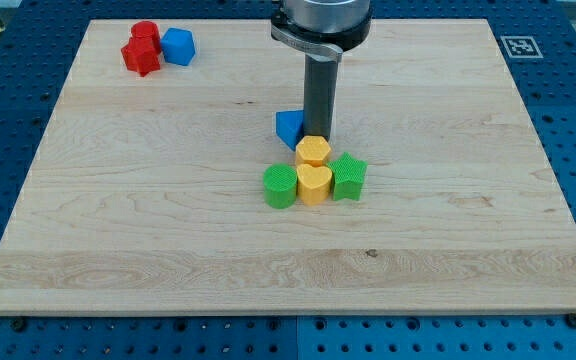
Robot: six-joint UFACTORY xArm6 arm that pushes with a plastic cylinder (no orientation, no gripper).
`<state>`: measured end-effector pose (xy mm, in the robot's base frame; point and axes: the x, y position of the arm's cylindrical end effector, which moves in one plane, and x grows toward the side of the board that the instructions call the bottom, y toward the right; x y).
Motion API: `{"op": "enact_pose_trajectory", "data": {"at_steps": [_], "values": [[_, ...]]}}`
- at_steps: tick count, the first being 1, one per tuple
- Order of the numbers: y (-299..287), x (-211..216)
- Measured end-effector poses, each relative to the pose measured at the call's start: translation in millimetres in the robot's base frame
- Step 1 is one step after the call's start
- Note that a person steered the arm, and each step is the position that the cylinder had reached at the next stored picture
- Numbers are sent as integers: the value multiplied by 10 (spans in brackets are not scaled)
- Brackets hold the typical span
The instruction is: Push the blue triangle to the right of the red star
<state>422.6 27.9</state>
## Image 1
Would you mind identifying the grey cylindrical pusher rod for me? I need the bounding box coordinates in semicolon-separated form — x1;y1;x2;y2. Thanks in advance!
303;55;338;140

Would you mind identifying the blue triangle block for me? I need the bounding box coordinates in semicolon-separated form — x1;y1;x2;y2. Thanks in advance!
275;110;304;151

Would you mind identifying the green star block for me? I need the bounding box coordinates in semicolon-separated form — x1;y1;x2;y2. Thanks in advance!
327;152;367;201

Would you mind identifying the red star block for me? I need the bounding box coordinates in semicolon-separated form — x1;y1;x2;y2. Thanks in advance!
121;37;161;77

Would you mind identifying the yellow hexagon block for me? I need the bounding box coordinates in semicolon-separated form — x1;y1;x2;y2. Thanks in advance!
295;135;332;167

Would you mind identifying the yellow heart block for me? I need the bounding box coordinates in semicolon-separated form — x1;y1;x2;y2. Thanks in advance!
296;163;332;206

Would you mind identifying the green cylinder block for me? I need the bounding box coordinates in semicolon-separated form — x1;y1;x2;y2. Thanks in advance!
263;164;297;209

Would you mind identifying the blue cube block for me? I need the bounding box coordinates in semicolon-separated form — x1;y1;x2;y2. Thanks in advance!
160;28;195;66

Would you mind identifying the red cylinder block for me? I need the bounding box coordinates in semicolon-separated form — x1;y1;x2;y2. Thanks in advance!
131;20;162;54

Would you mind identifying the white fiducial marker tag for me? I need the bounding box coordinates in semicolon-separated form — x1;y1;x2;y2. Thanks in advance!
501;35;543;59

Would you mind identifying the wooden board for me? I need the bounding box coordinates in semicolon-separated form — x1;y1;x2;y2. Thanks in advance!
0;19;576;317

